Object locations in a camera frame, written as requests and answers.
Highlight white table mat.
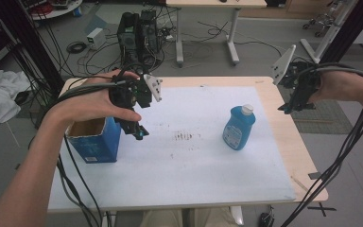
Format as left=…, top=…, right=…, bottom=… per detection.
left=47, top=85, right=297, bottom=212

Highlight grey floor mat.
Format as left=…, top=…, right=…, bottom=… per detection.
left=291, top=98, right=354, bottom=135

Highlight person's left hand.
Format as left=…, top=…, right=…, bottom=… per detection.
left=45, top=69, right=143, bottom=133

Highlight white cloth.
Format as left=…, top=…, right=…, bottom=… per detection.
left=0, top=69, right=33, bottom=127

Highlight black hanging cable bundle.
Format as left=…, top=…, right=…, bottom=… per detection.
left=56, top=135, right=106, bottom=227

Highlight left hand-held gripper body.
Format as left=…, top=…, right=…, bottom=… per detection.
left=108, top=72, right=164, bottom=110

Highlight person's right hand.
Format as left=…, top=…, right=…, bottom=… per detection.
left=309, top=70, right=363, bottom=104

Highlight grey left gripper cable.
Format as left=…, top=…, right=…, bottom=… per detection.
left=39, top=80, right=118, bottom=127

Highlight black right cable bundle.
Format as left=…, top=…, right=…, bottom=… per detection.
left=280, top=107, right=363, bottom=227

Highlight white metal stand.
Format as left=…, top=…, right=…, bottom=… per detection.
left=300, top=0, right=358, bottom=64

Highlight white-legged wooden desk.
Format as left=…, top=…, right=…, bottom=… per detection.
left=165, top=0, right=268, bottom=68

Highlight black device on floor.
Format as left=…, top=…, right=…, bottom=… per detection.
left=258, top=204, right=276, bottom=227

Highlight coiled black cable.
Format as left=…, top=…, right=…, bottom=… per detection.
left=66, top=41, right=88, bottom=54

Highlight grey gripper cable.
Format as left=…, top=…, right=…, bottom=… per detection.
left=39, top=80, right=118, bottom=127
left=298, top=61, right=363, bottom=84

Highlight wheeled chair base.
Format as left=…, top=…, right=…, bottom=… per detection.
left=302, top=12, right=336, bottom=38

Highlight blue bottle with white cap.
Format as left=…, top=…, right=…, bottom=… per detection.
left=221, top=103, right=257, bottom=151

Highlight blue cardboard box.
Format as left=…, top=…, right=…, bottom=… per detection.
left=64, top=116, right=123, bottom=165

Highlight small white power box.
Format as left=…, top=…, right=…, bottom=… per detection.
left=86, top=27, right=108, bottom=51

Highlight round white table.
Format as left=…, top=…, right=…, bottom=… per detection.
left=27, top=0, right=84, bottom=21

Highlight grey right gripper cable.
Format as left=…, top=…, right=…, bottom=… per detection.
left=298, top=61, right=363, bottom=84

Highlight person's beige pants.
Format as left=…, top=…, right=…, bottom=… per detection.
left=137, top=206, right=235, bottom=227

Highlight black computer tower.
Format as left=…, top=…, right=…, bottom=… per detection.
left=116, top=9, right=163, bottom=65

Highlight black metal stand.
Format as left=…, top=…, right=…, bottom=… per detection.
left=320, top=0, right=363, bottom=64
left=0, top=0, right=66, bottom=96

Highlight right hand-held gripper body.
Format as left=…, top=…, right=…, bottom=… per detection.
left=271, top=44, right=322, bottom=107

